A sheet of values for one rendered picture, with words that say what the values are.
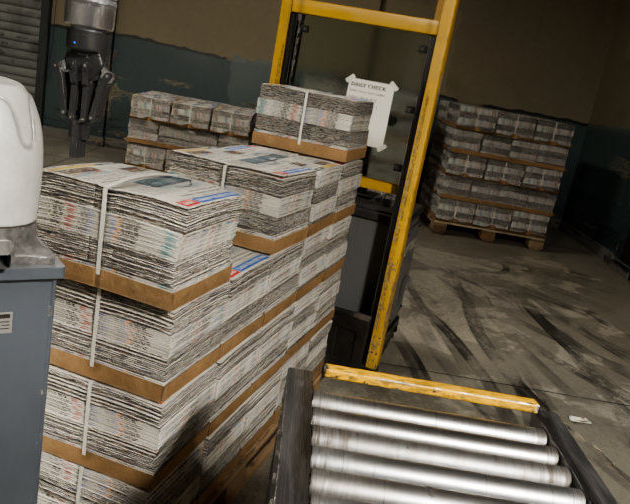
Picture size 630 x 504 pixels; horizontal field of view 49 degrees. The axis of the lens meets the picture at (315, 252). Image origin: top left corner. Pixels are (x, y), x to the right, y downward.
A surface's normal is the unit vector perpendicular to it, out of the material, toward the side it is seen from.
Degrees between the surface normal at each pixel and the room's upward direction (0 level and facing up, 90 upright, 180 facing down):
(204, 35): 90
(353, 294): 90
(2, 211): 96
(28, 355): 90
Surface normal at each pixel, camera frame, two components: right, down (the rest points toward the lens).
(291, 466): 0.18, -0.95
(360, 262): -0.32, 0.19
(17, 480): 0.58, 0.31
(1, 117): 0.63, -0.03
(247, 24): -0.01, 0.25
